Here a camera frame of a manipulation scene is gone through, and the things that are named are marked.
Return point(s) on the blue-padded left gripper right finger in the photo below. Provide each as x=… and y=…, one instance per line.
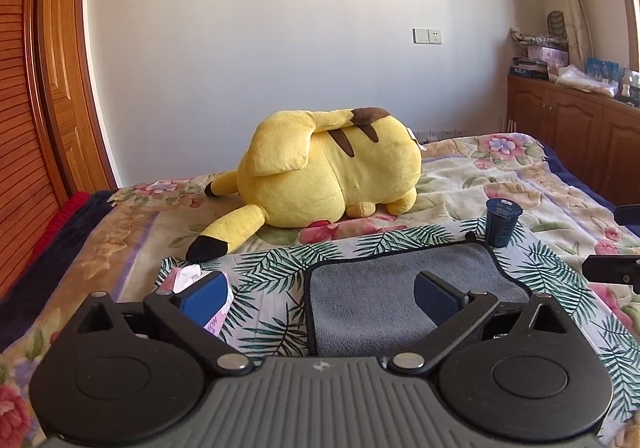
x=457, y=316

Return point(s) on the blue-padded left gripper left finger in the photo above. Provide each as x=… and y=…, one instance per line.
x=186, y=320

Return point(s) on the pink tissue pack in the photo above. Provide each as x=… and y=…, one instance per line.
x=205, y=296

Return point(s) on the palm leaf print cloth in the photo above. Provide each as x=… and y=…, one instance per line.
x=267, y=313

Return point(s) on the grey folded towel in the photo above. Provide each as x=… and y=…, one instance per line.
x=365, y=306

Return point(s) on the floral bed blanket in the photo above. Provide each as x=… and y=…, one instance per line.
x=150, y=226

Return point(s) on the dark blue cup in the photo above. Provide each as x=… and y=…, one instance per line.
x=502, y=217

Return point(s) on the red blanket edge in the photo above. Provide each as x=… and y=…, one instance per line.
x=66, y=212

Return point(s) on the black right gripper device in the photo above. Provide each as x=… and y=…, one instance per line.
x=616, y=269

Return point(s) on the dark navy blanket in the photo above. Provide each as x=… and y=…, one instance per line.
x=30, y=293

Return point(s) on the yellow Pikachu plush toy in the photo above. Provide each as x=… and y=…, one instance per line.
x=303, y=167

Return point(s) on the wooden low cabinet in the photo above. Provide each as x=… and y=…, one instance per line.
x=595, y=137

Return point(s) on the clear plastic bag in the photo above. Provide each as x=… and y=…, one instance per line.
x=573, y=78

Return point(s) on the stack of books and boxes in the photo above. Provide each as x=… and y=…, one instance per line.
x=537, y=57

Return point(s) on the blue picture box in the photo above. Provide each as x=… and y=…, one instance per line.
x=602, y=70

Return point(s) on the white wall switch socket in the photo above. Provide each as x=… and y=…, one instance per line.
x=426, y=36

